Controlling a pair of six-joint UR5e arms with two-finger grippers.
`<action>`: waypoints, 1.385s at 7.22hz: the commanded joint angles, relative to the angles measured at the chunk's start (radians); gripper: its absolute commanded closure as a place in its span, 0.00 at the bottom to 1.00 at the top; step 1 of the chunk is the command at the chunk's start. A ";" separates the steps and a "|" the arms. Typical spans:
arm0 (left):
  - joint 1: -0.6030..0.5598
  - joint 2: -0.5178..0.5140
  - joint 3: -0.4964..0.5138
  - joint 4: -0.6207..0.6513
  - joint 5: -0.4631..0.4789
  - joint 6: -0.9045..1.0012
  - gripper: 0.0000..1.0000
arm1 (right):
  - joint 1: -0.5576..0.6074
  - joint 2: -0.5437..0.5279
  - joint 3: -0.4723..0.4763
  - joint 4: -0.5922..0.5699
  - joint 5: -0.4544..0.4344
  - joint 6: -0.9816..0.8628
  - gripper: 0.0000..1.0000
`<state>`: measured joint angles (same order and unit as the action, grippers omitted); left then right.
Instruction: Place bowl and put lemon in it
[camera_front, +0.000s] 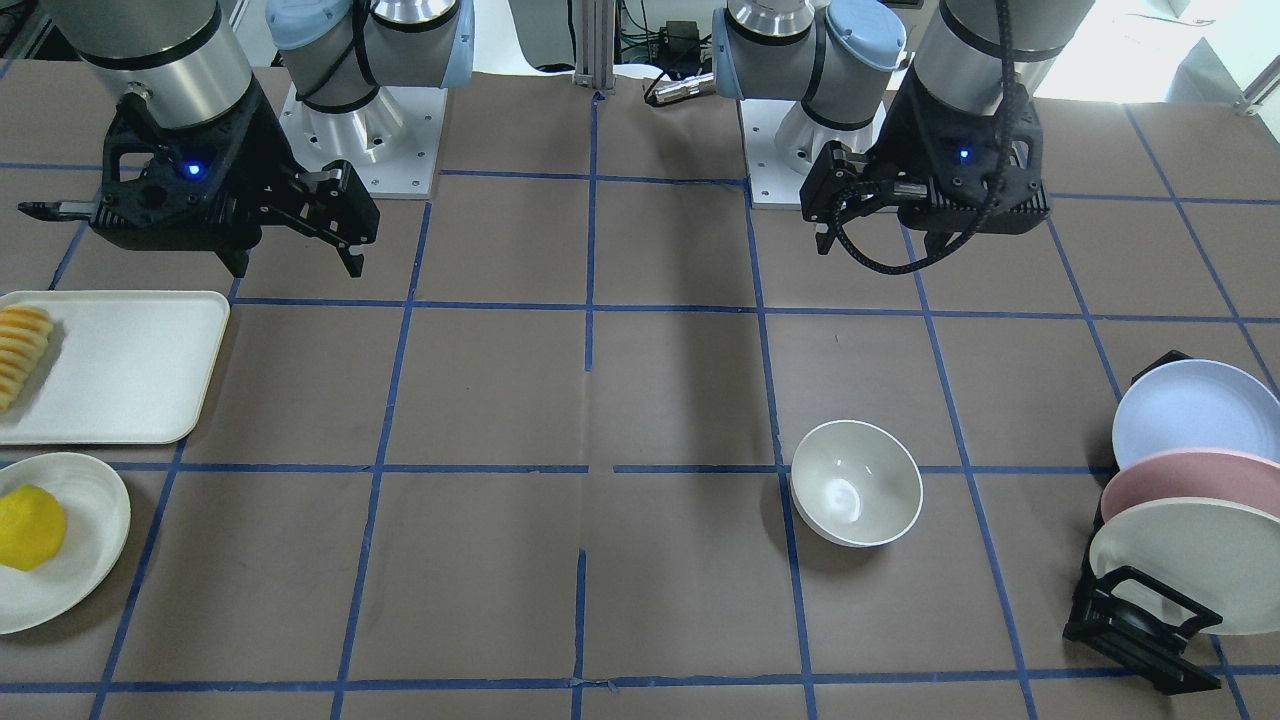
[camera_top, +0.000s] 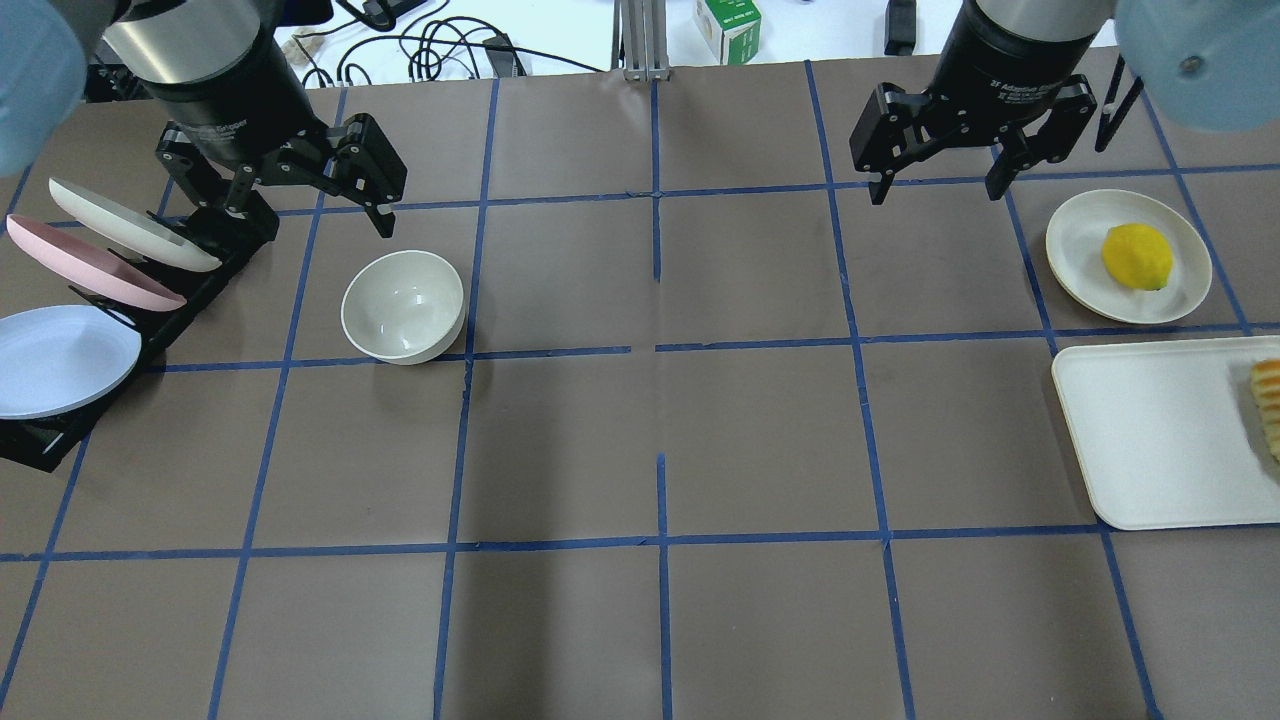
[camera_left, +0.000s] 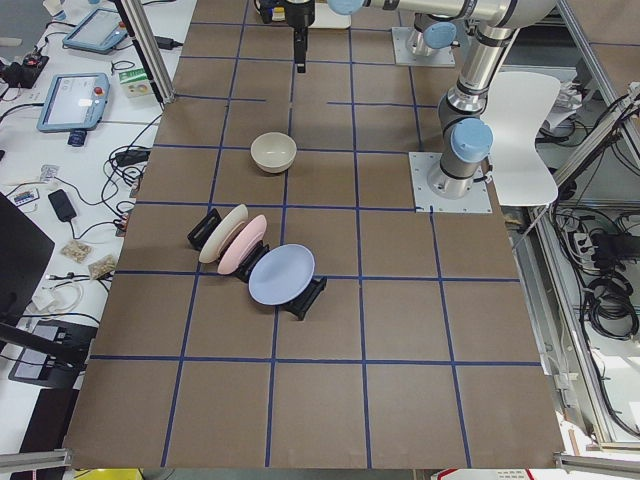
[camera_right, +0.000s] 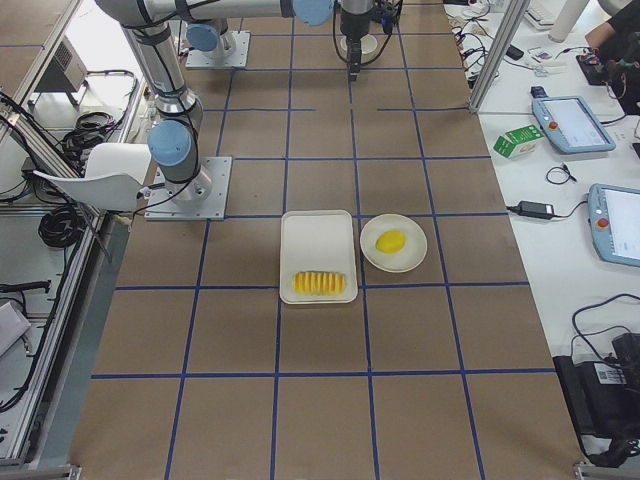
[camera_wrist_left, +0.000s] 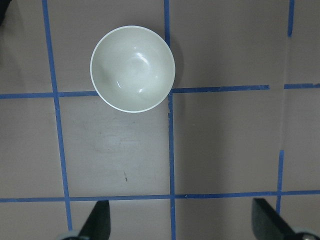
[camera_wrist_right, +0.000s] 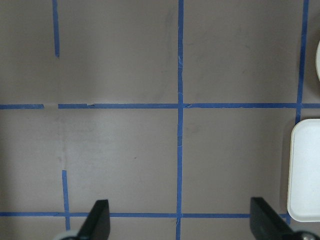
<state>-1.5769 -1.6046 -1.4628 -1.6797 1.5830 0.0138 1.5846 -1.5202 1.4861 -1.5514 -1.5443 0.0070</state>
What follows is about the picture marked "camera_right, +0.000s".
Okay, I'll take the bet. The green white carton box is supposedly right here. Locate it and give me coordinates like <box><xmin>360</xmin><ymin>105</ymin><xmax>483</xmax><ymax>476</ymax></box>
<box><xmin>493</xmin><ymin>125</ymin><xmax>544</xmax><ymax>158</ymax></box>

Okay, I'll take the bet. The white rectangular tray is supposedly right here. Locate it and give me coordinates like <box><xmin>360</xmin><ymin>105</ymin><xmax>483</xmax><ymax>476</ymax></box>
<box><xmin>279</xmin><ymin>210</ymin><xmax>358</xmax><ymax>305</ymax></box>

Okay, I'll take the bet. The black phone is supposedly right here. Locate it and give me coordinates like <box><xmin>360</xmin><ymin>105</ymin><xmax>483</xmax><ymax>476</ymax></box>
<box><xmin>506</xmin><ymin>45</ymin><xmax>524</xmax><ymax>60</ymax></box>

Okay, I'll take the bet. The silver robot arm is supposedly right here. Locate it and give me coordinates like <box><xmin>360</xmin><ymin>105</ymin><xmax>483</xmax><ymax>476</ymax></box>
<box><xmin>280</xmin><ymin>0</ymin><xmax>374</xmax><ymax>81</ymax></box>
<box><xmin>97</xmin><ymin>1</ymin><xmax>333</xmax><ymax>205</ymax></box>

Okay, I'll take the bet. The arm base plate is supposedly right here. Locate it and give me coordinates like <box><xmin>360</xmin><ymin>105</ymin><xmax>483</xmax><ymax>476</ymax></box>
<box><xmin>186</xmin><ymin>31</ymin><xmax>251</xmax><ymax>70</ymax></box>
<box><xmin>144</xmin><ymin>157</ymin><xmax>232</xmax><ymax>221</ymax></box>

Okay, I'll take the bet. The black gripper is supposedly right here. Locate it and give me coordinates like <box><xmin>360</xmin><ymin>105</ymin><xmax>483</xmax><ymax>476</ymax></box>
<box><xmin>347</xmin><ymin>41</ymin><xmax>362</xmax><ymax>75</ymax></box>

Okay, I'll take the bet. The white plastic chair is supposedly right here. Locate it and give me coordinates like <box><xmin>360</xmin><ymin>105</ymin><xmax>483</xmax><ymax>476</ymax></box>
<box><xmin>34</xmin><ymin>143</ymin><xmax>151</xmax><ymax>212</ymax></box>

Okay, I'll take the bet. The blue teach pendant near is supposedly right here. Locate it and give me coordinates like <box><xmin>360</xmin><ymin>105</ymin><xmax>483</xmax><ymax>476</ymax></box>
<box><xmin>587</xmin><ymin>184</ymin><xmax>639</xmax><ymax>267</ymax></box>

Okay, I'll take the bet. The black power adapter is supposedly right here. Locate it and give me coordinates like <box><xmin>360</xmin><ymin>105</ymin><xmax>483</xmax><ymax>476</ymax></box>
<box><xmin>517</xmin><ymin>200</ymin><xmax>555</xmax><ymax>220</ymax></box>

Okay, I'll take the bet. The aluminium frame post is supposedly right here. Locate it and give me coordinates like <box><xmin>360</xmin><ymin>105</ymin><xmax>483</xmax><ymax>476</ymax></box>
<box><xmin>468</xmin><ymin>0</ymin><xmax>530</xmax><ymax>113</ymax></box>

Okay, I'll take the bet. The sliced yellow fruit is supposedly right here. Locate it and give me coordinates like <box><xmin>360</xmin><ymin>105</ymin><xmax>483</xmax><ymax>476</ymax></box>
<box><xmin>292</xmin><ymin>271</ymin><xmax>346</xmax><ymax>296</ymax></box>

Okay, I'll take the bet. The white ceramic bowl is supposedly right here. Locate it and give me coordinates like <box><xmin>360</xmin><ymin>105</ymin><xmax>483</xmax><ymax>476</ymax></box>
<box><xmin>338</xmin><ymin>35</ymin><xmax>379</xmax><ymax>64</ymax></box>

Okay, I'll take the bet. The blue teach pendant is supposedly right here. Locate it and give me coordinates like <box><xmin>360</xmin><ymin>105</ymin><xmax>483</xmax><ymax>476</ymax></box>
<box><xmin>531</xmin><ymin>96</ymin><xmax>616</xmax><ymax>154</ymax></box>
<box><xmin>587</xmin><ymin>184</ymin><xmax>639</xmax><ymax>267</ymax></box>

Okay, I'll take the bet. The white round plate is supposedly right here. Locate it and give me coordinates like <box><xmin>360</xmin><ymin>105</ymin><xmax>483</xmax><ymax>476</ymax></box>
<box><xmin>360</xmin><ymin>214</ymin><xmax>428</xmax><ymax>273</ymax></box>

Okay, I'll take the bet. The blue teach pendant far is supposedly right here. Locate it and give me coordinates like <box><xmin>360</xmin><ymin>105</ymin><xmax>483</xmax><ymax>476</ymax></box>
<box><xmin>531</xmin><ymin>96</ymin><xmax>616</xmax><ymax>154</ymax></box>

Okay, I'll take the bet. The yellow lemon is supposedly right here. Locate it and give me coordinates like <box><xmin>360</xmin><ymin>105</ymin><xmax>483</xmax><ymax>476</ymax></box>
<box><xmin>375</xmin><ymin>230</ymin><xmax>407</xmax><ymax>254</ymax></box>

